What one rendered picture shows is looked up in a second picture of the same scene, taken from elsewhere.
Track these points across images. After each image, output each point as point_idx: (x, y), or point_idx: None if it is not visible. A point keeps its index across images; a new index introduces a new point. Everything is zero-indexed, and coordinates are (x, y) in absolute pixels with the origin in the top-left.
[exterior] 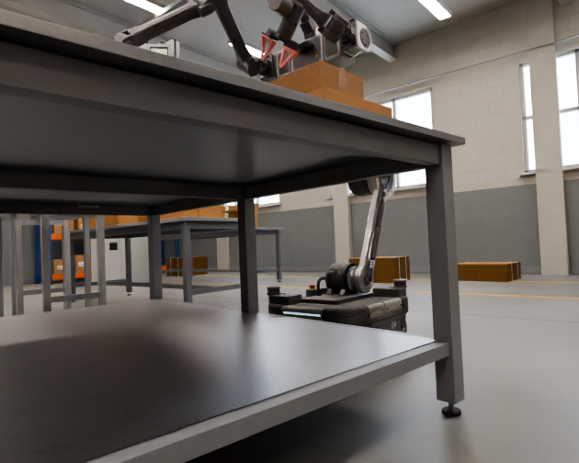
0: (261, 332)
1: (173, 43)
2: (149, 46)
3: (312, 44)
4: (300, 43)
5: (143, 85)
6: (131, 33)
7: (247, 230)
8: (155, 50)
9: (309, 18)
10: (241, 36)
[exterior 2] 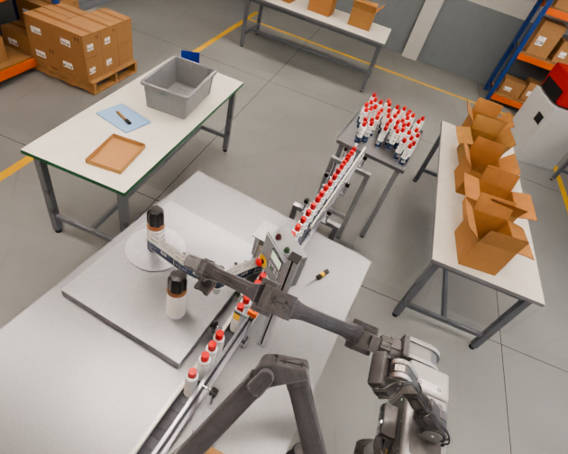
0: None
1: (288, 263)
2: (273, 246)
3: (391, 440)
4: (380, 417)
5: None
6: (202, 273)
7: None
8: (274, 255)
9: (421, 416)
10: (332, 331)
